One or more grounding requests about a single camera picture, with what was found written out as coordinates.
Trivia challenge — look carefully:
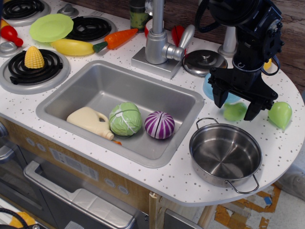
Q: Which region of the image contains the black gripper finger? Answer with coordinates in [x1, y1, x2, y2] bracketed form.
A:
[213, 87, 230, 108]
[244, 100, 264, 121]

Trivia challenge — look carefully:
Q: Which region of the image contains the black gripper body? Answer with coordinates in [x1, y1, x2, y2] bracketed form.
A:
[208, 66, 278, 110]

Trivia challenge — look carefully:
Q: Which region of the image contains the green toy broccoli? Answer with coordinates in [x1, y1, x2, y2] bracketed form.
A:
[224, 103, 247, 121]

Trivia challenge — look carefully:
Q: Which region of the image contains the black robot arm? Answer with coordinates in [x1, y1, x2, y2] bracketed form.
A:
[194, 0, 284, 121]

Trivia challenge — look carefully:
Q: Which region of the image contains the light blue plastic bowl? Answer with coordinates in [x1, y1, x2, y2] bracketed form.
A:
[203, 73, 241, 104]

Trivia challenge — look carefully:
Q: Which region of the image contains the yellow toy bell pepper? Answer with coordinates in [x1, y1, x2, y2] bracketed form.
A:
[263, 58, 272, 71]

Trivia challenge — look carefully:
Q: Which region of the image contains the light green toy pear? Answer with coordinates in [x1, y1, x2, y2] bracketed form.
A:
[268, 102, 292, 130]

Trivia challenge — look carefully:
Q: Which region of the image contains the steel pot lid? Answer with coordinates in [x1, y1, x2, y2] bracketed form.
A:
[183, 50, 228, 77]

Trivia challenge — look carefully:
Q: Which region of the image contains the grey vertical pole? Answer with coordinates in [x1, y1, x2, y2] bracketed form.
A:
[218, 27, 237, 58]

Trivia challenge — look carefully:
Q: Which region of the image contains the purple toy onion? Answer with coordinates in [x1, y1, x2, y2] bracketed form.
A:
[144, 111, 175, 139]

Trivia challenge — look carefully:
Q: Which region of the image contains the silver toy faucet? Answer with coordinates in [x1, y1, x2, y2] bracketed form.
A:
[131, 0, 195, 79]

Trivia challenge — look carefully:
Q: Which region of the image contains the grey toy sink basin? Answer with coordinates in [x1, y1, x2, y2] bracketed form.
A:
[36, 60, 205, 169]

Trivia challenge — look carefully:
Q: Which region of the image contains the red toy fruit half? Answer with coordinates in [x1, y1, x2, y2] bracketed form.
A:
[171, 25, 184, 47]

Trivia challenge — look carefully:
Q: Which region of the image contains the green toy cabbage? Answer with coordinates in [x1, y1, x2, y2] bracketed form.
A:
[109, 102, 142, 136]

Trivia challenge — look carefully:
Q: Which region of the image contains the red white toy container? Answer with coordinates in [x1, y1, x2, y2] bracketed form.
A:
[144, 19, 153, 37]

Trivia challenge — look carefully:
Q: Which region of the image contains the dark green toy can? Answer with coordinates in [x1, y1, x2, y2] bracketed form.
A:
[129, 0, 150, 32]

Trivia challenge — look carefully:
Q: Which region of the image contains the orange toy carrot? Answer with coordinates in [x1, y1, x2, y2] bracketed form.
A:
[93, 29, 138, 53]

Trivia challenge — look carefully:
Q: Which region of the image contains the cream toy milk jug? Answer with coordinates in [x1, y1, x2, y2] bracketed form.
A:
[66, 107, 114, 140]

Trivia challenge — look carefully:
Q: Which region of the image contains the black rear stove burner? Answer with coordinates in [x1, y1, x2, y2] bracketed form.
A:
[66, 16, 117, 42]

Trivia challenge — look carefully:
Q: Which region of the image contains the black stove burner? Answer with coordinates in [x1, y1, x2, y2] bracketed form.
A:
[66, 16, 117, 42]
[0, 49, 71, 95]

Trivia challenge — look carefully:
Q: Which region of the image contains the yellow toy squash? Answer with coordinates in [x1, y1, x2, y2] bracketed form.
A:
[51, 39, 94, 56]

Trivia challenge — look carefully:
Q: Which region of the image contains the silver stove knob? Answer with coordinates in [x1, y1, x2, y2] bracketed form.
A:
[57, 3, 79, 19]
[0, 42, 23, 58]

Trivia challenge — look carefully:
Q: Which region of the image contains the grey toy oven door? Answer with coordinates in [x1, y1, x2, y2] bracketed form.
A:
[23, 161, 149, 229]

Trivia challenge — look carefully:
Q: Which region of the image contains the light green plastic plate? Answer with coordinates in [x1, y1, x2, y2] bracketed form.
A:
[29, 13, 74, 42]

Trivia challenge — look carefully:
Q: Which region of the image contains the yellow toy corn cob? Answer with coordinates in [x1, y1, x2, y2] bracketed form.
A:
[24, 46, 45, 69]

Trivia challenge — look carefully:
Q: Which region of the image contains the black front stove burner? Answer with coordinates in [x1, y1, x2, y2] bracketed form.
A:
[0, 49, 71, 95]

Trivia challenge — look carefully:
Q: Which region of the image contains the black far left burner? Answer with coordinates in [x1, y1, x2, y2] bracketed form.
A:
[2, 0, 51, 27]

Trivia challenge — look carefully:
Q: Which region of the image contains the silver left stove knob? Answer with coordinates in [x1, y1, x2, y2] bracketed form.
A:
[0, 42, 23, 58]

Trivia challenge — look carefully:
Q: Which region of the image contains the red toy ketchup bottle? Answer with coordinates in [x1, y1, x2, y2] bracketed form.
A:
[0, 19, 23, 47]

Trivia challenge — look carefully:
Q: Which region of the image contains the yellow toy on floor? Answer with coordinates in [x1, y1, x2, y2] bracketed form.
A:
[9, 212, 36, 229]

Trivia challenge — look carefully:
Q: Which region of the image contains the steel pan with handles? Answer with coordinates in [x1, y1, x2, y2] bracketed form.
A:
[189, 119, 263, 194]

